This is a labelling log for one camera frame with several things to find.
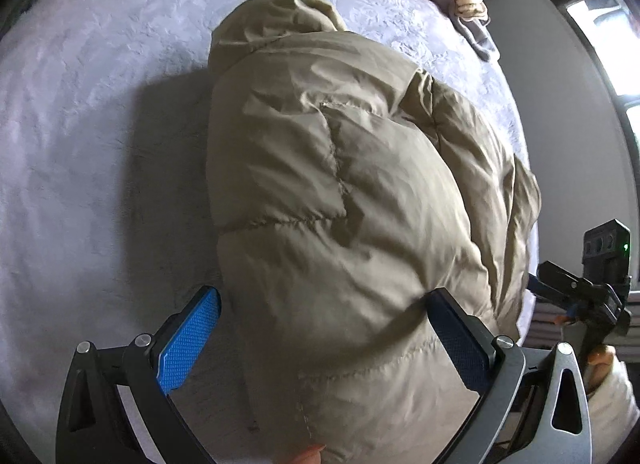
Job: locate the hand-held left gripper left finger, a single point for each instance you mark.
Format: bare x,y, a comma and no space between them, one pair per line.
192,339

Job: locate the window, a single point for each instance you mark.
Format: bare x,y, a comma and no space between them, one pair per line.
607,33

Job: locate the grey cloth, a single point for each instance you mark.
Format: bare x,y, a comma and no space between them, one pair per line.
475,38

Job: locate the purple bed blanket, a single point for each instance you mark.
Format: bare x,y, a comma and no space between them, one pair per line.
100,143

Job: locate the khaki puffer jacket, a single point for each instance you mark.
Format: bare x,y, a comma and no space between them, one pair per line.
350,183

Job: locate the person's left hand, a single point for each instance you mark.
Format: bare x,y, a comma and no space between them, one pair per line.
306,455

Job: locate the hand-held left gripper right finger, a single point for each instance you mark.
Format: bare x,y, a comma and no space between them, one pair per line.
457,339

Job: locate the person's right hand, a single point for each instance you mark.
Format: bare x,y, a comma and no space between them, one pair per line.
600,361

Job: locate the white radiator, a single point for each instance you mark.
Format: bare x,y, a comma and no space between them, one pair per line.
552,326

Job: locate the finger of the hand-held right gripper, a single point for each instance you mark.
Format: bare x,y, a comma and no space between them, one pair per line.
562,274
547,290

